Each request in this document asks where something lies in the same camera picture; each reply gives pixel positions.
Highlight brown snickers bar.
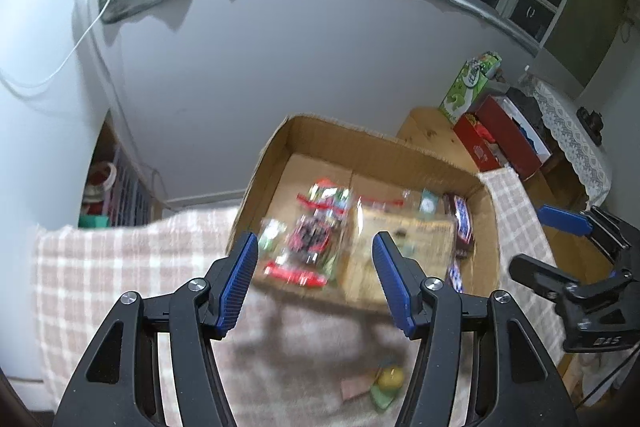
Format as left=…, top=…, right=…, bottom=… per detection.
left=442, top=193, right=475, bottom=259
left=447, top=260, right=464, bottom=294

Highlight white cable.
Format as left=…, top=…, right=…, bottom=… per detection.
left=0, top=0, right=266, bottom=90

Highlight open cardboard box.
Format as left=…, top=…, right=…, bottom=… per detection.
left=231, top=115, right=500, bottom=315

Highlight packaged bread slices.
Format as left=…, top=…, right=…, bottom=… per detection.
left=339, top=204, right=458, bottom=306

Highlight green tissue box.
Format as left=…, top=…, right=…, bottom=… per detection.
left=439, top=51, right=502, bottom=124

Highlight green snack packet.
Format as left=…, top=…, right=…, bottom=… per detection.
left=419, top=188, right=440, bottom=216

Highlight pink candy wrapper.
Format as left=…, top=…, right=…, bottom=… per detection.
left=340, top=373, right=378, bottom=402

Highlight white lace cloth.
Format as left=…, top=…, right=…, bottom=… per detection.
left=523, top=75, right=613, bottom=207

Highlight clear red candy bag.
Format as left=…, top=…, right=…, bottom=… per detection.
left=358, top=188, right=414, bottom=212
left=258, top=178, right=352, bottom=289

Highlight red open box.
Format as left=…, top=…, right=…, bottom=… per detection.
left=454, top=95, right=551, bottom=180

